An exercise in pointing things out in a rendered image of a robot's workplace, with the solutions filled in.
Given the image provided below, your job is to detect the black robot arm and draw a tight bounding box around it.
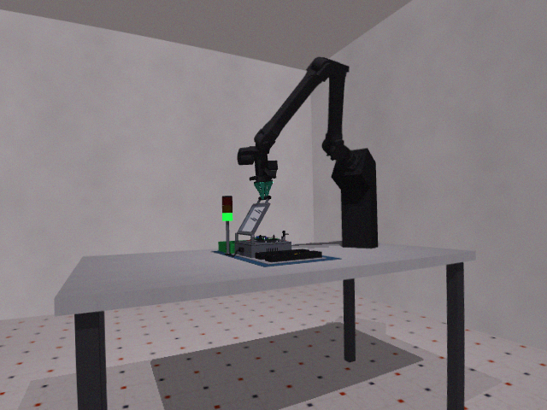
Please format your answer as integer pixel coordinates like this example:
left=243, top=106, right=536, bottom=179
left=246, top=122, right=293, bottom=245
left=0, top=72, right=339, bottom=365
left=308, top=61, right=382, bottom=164
left=238, top=57, right=362, bottom=176

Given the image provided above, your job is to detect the green bin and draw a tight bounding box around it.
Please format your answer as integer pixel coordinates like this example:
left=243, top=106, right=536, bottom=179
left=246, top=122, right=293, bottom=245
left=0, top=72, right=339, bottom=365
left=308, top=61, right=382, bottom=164
left=219, top=240, right=248, bottom=254

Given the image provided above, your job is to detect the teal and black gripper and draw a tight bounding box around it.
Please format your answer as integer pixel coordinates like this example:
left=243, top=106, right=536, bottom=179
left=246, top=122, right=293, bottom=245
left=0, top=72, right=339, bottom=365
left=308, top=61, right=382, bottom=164
left=250, top=175, right=276, bottom=200

